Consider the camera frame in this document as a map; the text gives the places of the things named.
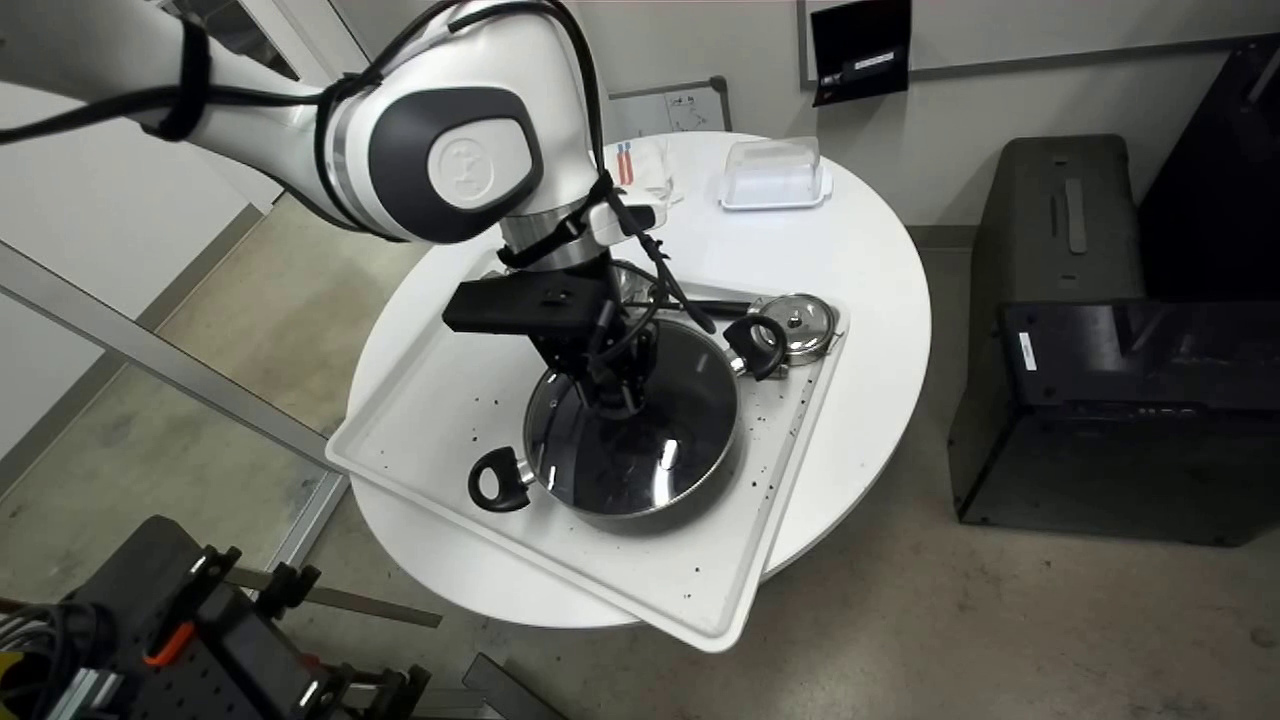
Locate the black-handled metal pot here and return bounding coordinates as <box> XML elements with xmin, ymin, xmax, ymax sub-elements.
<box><xmin>470</xmin><ymin>310</ymin><xmax>789</xmax><ymax>524</ymax></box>

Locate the glass pot lid black knob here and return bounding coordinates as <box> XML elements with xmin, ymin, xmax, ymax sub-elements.
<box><xmin>525</xmin><ymin>320</ymin><xmax>740</xmax><ymax>519</ymax></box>

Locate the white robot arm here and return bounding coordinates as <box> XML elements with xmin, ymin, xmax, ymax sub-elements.
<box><xmin>0</xmin><ymin>0</ymin><xmax>657</xmax><ymax>402</ymax></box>

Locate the clear plastic container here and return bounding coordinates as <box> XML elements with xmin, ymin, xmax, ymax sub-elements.
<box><xmin>717</xmin><ymin>139</ymin><xmax>834</xmax><ymax>212</ymax></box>

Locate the black equipment case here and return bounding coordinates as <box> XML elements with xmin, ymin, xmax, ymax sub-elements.
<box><xmin>948</xmin><ymin>34</ymin><xmax>1280</xmax><ymax>550</ymax></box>

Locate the black marker tray holder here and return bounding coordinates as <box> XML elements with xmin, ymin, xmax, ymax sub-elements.
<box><xmin>807</xmin><ymin>0</ymin><xmax>912</xmax><ymax>104</ymax></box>

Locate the white plastic tray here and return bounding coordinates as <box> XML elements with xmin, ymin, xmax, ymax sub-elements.
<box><xmin>327</xmin><ymin>263</ymin><xmax>846</xmax><ymax>652</ymax></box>

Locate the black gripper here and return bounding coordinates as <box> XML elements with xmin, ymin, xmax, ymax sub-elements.
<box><xmin>446</xmin><ymin>273</ymin><xmax>657</xmax><ymax>401</ymax></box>

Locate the black camera tripod stand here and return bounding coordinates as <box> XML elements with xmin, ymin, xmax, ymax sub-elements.
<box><xmin>0</xmin><ymin>514</ymin><xmax>430</xmax><ymax>720</ymax></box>

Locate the white striped folded cloth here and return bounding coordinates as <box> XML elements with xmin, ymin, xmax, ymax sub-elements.
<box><xmin>610</xmin><ymin>139</ymin><xmax>678</xmax><ymax>202</ymax></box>

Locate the steel measuring cup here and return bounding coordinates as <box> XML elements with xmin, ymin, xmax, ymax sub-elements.
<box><xmin>765</xmin><ymin>293</ymin><xmax>841</xmax><ymax>362</ymax></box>

